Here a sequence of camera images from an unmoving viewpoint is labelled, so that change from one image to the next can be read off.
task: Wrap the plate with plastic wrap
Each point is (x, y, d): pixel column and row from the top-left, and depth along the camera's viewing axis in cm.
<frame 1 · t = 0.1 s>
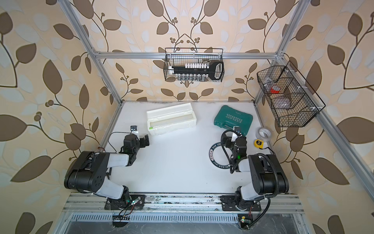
left hand: (137, 134, 94), fingers open
right hand: (232, 133, 93), fingers open
green tool case: (228, 117, 107), point 5 cm above the table
white plate green rim: (217, 156, 94), on the table
yellow tape measure: (258, 143, 95), point 2 cm above the table

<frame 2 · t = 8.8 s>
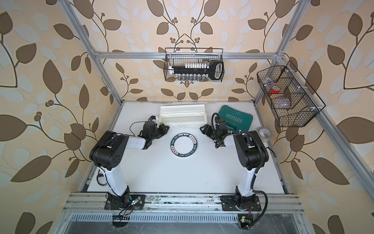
left hand: (167, 124, 98), fingers closed
right hand: (203, 129, 100), fingers open
white plate green rim: (183, 144, 98), on the table
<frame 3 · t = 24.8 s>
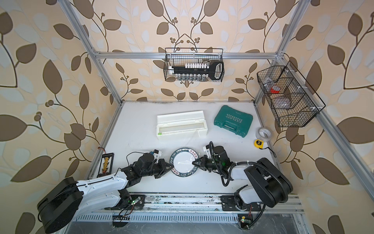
left hand: (172, 165, 80), fingers closed
right hand: (193, 163, 84), fingers closed
white plate green rim: (182, 159, 87), point 4 cm above the table
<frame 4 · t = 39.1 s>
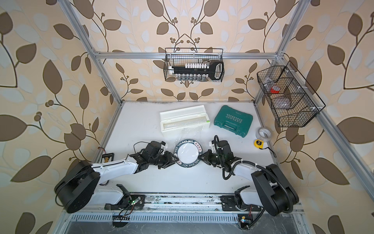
left hand: (176, 158, 83), fingers open
right hand: (197, 157, 86), fingers closed
white plate green rim: (187, 151, 87), point 6 cm above the table
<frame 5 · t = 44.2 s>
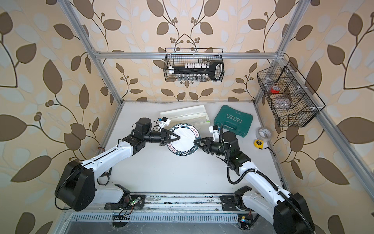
left hand: (176, 137, 73), fingers closed
right hand: (194, 142, 74), fingers open
white plate green rim: (185, 146, 76), point 18 cm above the table
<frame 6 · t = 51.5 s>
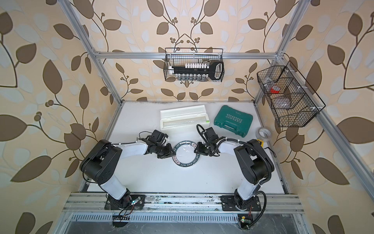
left hand: (174, 152, 90), fingers closed
right hand: (195, 151, 93), fingers open
white plate green rim: (185, 156, 92), on the table
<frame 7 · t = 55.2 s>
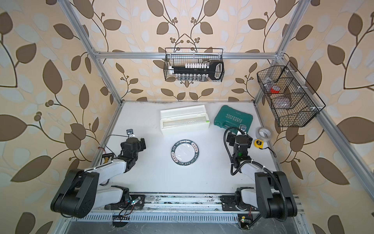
left hand: (132, 139, 90), fingers open
right hand: (239, 133, 89), fingers open
